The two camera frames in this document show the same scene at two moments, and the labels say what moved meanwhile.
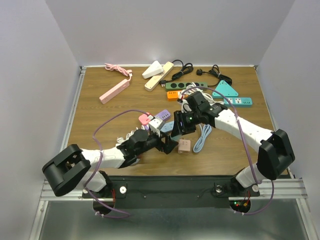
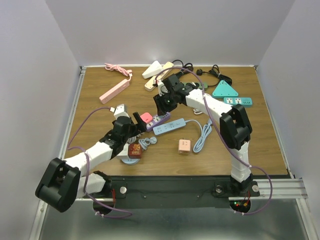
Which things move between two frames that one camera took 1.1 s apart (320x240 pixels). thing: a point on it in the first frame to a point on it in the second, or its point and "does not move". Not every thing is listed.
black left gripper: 166,146 to 140,127
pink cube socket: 184,146 does not move
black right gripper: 178,129 to 161,107
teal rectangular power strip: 241,102 does not move
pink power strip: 114,91 does not move
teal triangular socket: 225,89 does not move
